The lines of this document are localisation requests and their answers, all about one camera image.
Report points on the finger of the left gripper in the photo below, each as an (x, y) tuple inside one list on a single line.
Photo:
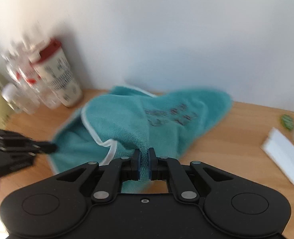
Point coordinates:
[(44, 147)]

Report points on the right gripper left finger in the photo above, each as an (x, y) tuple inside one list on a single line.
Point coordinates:
[(135, 165)]

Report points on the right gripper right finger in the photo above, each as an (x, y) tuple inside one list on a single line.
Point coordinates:
[(153, 164)]

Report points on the teal microfiber towel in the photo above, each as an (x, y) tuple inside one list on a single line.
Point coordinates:
[(115, 124)]

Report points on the short clear bottle white cap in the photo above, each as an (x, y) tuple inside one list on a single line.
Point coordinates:
[(17, 99)]

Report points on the cream tumbler red lid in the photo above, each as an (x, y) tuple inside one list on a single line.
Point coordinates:
[(51, 64)]

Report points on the clear water bottle red label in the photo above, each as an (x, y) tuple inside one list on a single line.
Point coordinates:
[(23, 74)]

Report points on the white folded tissue stack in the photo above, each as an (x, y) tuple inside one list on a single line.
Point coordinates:
[(281, 151)]

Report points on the green round tin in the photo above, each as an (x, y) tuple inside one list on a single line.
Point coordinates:
[(287, 122)]

